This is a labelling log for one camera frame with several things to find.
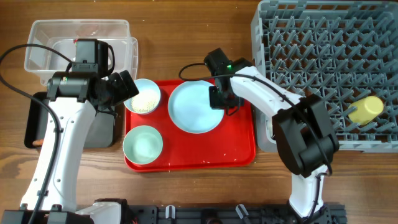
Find black tray bin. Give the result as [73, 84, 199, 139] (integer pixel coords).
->
[24, 101, 116, 149]

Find light blue plate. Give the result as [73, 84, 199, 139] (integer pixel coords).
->
[168, 81, 224, 134]

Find red serving tray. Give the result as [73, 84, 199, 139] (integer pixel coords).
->
[124, 80, 256, 172]

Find clear plastic bin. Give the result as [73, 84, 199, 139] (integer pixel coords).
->
[24, 19, 139, 88]

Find yellow plastic cup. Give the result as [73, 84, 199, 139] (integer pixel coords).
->
[348, 96, 384, 126]

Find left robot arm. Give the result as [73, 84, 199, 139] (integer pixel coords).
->
[1, 39, 139, 223]

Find mint green empty bowl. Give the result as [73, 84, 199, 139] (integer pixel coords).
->
[123, 125, 164, 165]

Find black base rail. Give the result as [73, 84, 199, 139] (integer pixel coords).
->
[127, 203, 348, 224]

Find light blue rice bowl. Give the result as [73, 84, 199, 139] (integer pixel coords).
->
[124, 78, 161, 114]

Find left black cable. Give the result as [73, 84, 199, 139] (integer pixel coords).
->
[0, 43, 78, 224]

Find grey dishwasher rack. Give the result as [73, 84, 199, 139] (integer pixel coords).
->
[251, 1, 397, 153]

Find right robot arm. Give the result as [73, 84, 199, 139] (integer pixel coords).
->
[204, 49, 340, 223]

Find orange carrot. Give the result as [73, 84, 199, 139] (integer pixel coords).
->
[32, 139, 44, 147]

